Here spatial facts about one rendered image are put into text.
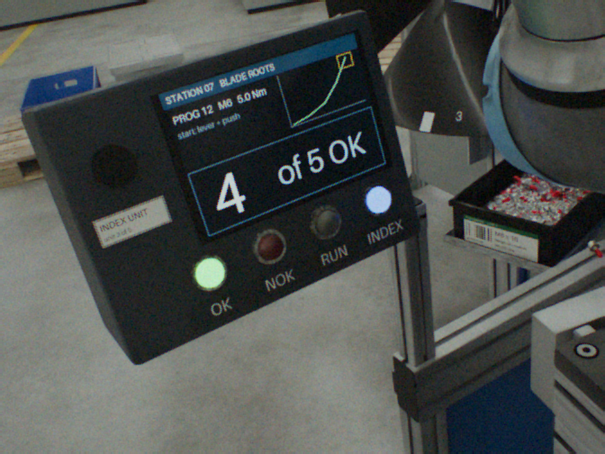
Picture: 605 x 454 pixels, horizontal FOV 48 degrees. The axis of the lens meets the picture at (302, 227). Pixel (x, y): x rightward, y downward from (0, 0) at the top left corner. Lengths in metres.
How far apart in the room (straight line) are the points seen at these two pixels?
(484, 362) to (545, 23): 0.52
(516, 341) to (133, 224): 0.53
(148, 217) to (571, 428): 0.40
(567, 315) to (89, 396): 1.80
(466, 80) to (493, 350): 0.50
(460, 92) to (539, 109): 0.74
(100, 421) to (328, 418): 0.67
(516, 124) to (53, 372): 2.09
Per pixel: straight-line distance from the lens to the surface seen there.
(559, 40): 0.39
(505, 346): 0.85
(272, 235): 0.51
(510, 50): 0.42
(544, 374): 0.65
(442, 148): 2.74
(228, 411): 2.02
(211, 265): 0.49
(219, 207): 0.49
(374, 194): 0.54
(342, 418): 1.93
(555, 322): 0.62
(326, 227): 0.52
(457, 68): 1.18
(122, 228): 0.48
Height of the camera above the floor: 1.38
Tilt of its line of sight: 30 degrees down
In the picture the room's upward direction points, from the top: 10 degrees counter-clockwise
